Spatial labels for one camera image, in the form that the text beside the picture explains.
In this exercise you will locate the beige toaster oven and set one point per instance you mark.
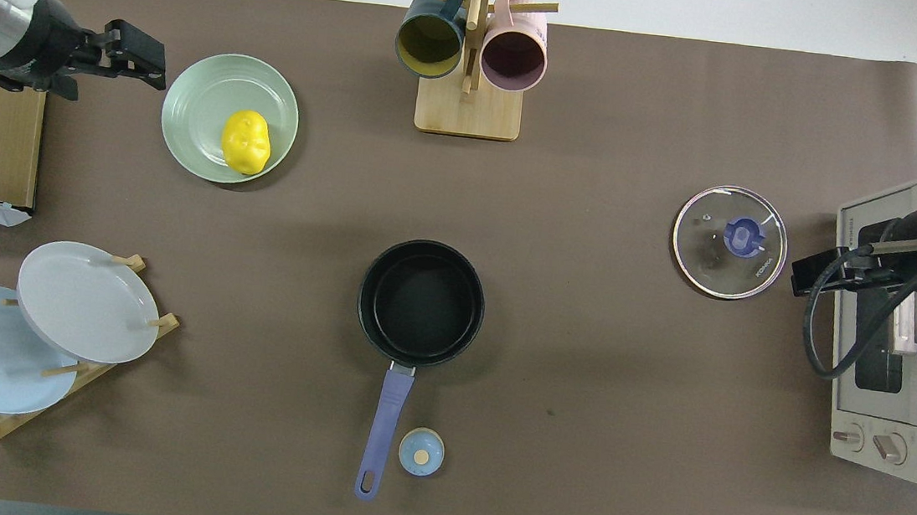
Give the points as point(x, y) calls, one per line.
point(860, 414)

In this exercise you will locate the brown table mat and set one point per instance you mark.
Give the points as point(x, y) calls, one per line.
point(585, 345)

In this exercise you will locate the dark teal mug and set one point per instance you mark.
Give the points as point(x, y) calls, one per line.
point(429, 40)

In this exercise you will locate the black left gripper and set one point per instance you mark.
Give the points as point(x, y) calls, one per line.
point(91, 54)

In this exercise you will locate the light green plate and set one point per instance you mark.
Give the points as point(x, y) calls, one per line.
point(195, 114)

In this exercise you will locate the pink mug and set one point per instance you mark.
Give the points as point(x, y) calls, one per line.
point(514, 57)

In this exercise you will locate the wooden mug tree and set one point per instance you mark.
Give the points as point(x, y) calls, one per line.
point(468, 111)

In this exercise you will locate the glass lid purple knob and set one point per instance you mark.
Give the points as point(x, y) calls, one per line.
point(711, 257)

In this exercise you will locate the wooden plate rack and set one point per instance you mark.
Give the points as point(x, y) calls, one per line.
point(89, 378)

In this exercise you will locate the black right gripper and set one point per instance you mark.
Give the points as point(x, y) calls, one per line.
point(861, 267)

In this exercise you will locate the grey plate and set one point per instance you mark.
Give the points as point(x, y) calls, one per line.
point(84, 301)

